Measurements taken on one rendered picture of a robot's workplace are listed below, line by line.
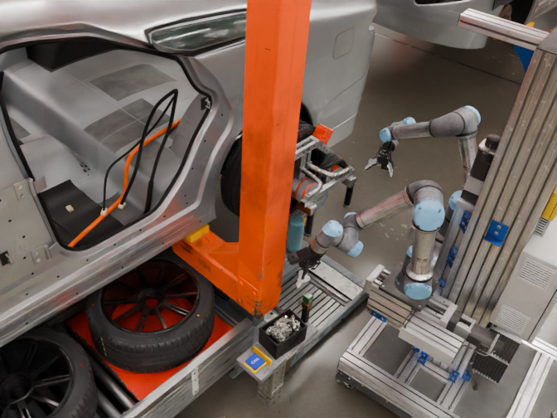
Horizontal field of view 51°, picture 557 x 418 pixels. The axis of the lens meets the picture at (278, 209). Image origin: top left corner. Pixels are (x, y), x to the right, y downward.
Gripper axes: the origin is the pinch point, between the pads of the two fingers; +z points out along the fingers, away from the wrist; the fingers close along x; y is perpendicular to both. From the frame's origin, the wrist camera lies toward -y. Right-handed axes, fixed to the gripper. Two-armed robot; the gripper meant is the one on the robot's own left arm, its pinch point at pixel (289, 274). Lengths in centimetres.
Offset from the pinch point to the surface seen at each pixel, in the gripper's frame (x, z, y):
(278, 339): -14.7, 33.2, 7.6
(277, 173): 20, -42, -25
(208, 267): 35, 44, -10
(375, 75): 286, 41, 274
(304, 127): 79, -25, 30
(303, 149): 65, -21, 26
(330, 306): 23, 67, 87
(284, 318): -4.8, 30.2, 14.2
